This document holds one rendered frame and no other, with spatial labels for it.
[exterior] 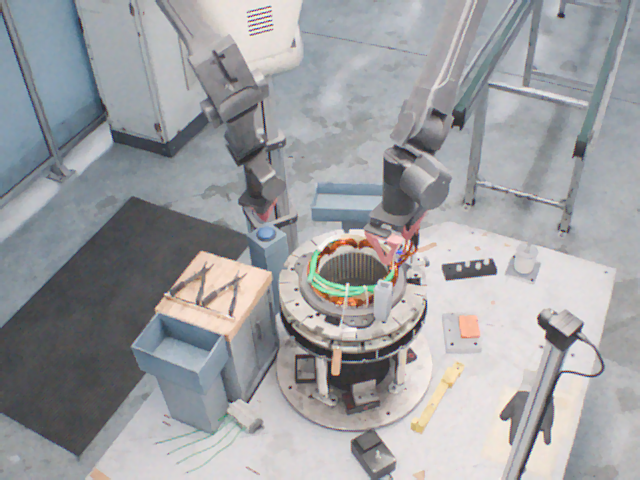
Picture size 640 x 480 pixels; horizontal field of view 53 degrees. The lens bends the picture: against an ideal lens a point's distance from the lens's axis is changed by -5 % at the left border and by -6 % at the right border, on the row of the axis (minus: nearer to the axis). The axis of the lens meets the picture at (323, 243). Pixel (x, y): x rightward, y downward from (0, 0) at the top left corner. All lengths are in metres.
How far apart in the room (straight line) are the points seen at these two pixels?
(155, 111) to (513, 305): 2.35
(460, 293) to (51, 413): 1.65
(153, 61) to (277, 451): 2.37
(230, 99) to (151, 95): 2.55
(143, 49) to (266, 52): 1.96
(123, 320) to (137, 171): 1.08
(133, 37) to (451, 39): 2.53
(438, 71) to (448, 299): 0.89
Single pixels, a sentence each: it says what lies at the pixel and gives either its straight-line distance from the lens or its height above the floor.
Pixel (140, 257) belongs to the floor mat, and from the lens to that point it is 3.23.
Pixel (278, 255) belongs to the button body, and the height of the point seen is 0.98.
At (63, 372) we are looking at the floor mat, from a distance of 2.89.
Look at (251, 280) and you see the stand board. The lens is 1.53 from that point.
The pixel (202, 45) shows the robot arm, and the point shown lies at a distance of 1.07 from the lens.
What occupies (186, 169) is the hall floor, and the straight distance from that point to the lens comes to 3.71.
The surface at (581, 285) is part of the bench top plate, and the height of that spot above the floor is 0.78.
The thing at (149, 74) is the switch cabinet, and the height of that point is 0.53.
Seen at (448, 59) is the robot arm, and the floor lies 1.64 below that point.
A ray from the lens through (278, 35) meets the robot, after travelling 1.57.
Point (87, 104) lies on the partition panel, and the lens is 3.98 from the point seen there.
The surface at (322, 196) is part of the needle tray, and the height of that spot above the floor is 1.03.
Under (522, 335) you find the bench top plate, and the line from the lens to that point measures 1.82.
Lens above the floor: 2.16
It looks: 43 degrees down
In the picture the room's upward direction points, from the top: 3 degrees counter-clockwise
